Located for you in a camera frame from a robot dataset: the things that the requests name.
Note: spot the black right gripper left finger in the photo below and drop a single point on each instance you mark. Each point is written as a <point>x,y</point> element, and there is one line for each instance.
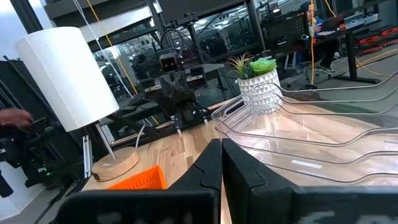
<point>140,208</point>

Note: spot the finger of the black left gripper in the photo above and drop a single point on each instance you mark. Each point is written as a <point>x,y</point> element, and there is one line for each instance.
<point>171,86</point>
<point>180,85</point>

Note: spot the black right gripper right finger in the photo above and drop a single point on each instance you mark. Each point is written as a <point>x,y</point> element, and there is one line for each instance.
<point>311,208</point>

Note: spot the red plastic mesh basket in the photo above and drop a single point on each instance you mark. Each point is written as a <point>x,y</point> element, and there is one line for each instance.
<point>143,182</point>

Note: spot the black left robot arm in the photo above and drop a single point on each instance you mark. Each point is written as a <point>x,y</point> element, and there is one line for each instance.
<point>149,90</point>

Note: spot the clear plastic bin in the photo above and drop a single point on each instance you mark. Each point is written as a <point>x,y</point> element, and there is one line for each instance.
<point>326,109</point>
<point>311,155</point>

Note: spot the green plant in white pot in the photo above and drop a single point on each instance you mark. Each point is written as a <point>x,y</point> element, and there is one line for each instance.
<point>258,84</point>

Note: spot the black perforated cabinet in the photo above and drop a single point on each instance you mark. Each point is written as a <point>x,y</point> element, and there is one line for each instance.
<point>286,34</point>

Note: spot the black device with green light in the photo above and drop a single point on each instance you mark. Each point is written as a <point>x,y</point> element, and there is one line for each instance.
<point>25,146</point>

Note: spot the person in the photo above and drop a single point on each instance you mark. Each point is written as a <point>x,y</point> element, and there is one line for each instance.
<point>323,49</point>

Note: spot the person's hand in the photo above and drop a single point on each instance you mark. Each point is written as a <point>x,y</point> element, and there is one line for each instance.
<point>14,116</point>

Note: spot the black office desk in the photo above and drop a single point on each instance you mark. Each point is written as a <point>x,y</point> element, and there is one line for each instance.
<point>351,56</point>

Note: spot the laptop computer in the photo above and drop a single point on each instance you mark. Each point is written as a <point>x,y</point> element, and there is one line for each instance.
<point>332,23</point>

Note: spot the red storage case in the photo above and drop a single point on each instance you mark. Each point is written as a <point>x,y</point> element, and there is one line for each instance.
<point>370,40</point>

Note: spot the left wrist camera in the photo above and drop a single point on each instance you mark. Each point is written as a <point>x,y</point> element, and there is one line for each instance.
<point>168,63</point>

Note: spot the silver aluminium bracket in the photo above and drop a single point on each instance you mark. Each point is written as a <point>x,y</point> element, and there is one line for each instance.
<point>87,155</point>

